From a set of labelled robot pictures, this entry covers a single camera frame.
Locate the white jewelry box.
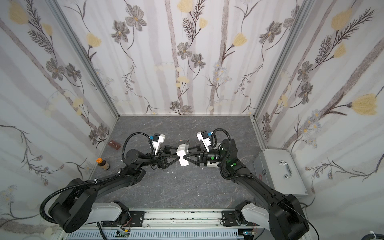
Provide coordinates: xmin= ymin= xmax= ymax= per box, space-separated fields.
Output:
xmin=176 ymin=144 xmax=189 ymax=167

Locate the white jewelry box lid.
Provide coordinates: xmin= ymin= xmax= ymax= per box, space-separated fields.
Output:
xmin=207 ymin=163 xmax=218 ymax=168

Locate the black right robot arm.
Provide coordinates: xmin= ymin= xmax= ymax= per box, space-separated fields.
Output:
xmin=184 ymin=139 xmax=310 ymax=240

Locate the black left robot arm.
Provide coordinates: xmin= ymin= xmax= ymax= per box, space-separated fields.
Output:
xmin=39 ymin=147 xmax=180 ymax=233

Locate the small brown red box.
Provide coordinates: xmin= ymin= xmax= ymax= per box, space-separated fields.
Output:
xmin=108 ymin=140 xmax=121 ymax=150

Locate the brown bottle orange cap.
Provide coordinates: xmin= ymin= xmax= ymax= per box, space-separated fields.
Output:
xmin=97 ymin=158 xmax=110 ymax=171

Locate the silver metal case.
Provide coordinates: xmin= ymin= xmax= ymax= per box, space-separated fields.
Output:
xmin=253 ymin=149 xmax=308 ymax=198

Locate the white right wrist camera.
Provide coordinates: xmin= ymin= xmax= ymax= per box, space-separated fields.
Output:
xmin=197 ymin=131 xmax=212 ymax=152

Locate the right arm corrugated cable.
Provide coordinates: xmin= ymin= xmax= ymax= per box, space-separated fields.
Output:
xmin=209 ymin=128 xmax=232 ymax=151

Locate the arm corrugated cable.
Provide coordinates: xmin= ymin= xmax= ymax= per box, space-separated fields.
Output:
xmin=209 ymin=128 xmax=232 ymax=151
xmin=121 ymin=132 xmax=151 ymax=160

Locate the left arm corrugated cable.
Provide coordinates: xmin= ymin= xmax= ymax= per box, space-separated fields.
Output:
xmin=121 ymin=132 xmax=151 ymax=160

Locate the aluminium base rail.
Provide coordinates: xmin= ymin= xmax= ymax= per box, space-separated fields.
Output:
xmin=61 ymin=206 xmax=275 ymax=240

